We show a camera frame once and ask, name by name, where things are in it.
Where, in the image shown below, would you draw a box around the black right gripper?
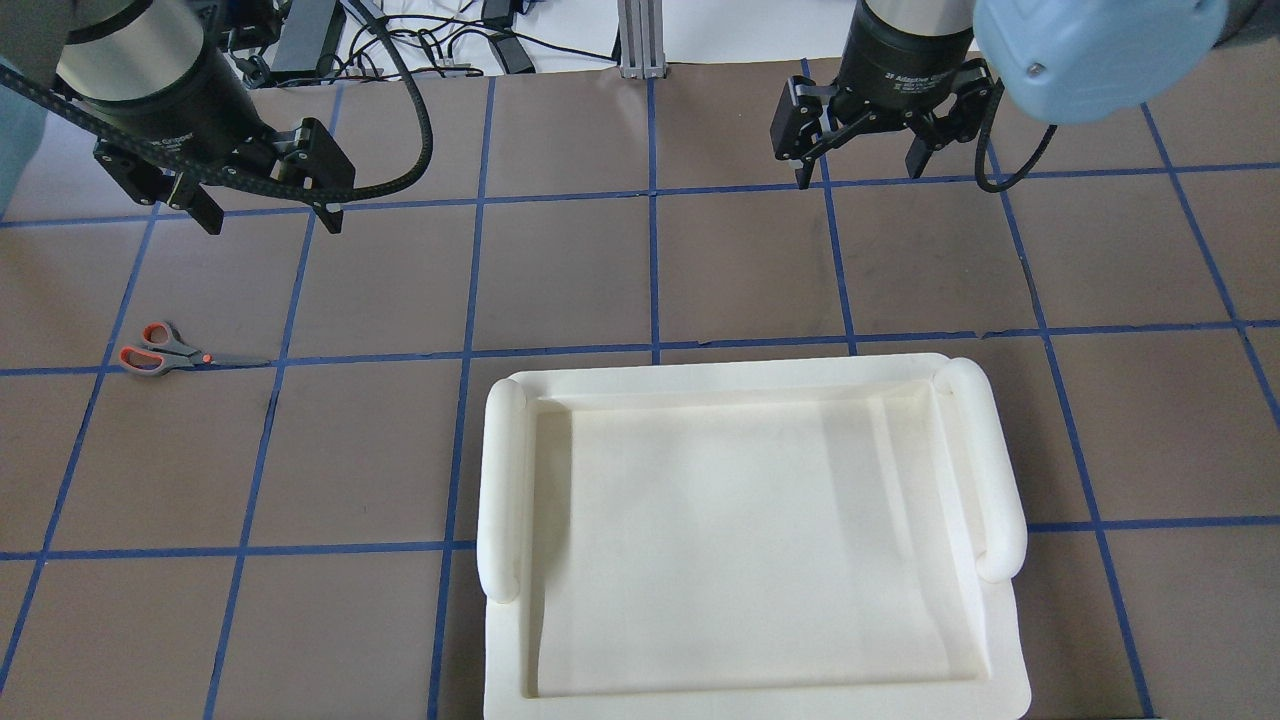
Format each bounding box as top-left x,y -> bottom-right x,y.
771,8 -> 1004,190

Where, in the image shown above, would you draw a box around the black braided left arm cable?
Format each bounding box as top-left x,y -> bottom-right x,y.
0,0 -> 435,206

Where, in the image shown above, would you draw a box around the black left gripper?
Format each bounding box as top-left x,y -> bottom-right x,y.
76,45 -> 356,234

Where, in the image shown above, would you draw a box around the aluminium frame post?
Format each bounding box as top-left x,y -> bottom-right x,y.
617,0 -> 668,79

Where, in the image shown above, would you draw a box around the grey orange handled scissors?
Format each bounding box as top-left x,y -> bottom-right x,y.
116,322 -> 273,377

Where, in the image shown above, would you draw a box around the black power adapter brick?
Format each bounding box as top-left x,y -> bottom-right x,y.
268,1 -> 346,85

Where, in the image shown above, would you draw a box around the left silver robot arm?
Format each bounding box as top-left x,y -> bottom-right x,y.
3,1 -> 355,234

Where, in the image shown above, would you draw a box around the white plastic drawer cabinet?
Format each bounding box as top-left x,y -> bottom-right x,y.
476,354 -> 1032,719

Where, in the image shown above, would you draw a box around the tangled black background cables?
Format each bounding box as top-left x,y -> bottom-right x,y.
225,0 -> 618,86

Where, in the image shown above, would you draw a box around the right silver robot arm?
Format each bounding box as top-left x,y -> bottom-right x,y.
769,1 -> 1277,193

